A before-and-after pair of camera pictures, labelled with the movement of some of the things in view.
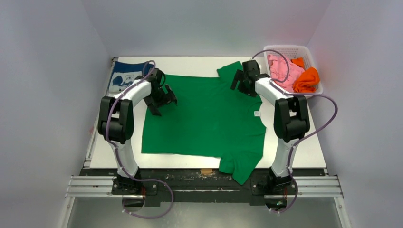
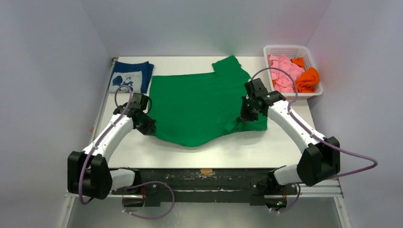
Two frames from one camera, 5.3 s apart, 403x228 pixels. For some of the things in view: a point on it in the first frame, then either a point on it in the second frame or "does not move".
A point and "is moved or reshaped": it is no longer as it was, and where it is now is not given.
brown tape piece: (206, 171) does not move
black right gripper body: (243, 81) -> (247, 115)
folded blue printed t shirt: (124, 73) does not move
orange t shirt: (308, 80) does not move
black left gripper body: (158, 98) -> (147, 125)
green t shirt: (210, 119) is moved or reshaped
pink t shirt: (278, 69) does not move
